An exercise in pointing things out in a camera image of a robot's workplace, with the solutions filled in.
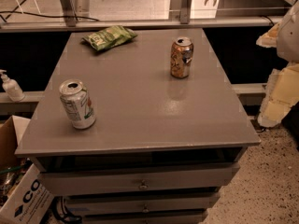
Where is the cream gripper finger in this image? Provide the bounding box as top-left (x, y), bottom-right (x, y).
top-left (257, 63), bottom-right (299, 128)
top-left (256, 23), bottom-right (280, 48)

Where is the orange soda can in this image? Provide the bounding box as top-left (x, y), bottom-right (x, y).
top-left (170, 36), bottom-right (193, 78)

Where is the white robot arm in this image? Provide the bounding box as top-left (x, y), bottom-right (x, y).
top-left (256, 1), bottom-right (299, 128)

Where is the green jalapeno chip bag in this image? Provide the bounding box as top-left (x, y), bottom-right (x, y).
top-left (83, 25), bottom-right (137, 51)

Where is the white green soda can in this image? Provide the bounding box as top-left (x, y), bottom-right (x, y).
top-left (59, 79), bottom-right (96, 130)

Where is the grey drawer cabinet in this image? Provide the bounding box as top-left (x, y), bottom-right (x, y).
top-left (17, 29), bottom-right (259, 224)

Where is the top drawer knob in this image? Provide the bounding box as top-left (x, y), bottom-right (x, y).
top-left (138, 180), bottom-right (149, 190)

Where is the drawer knob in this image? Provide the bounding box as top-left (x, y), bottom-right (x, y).
top-left (142, 204), bottom-right (150, 214)
top-left (138, 180), bottom-right (149, 190)

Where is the white pump bottle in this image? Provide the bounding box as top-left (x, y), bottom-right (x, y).
top-left (0, 69), bottom-right (25, 102)

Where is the cardboard box with print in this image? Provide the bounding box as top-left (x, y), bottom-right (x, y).
top-left (0, 116), bottom-right (53, 224)

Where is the black cable on rail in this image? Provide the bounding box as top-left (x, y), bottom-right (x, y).
top-left (0, 0), bottom-right (100, 23)

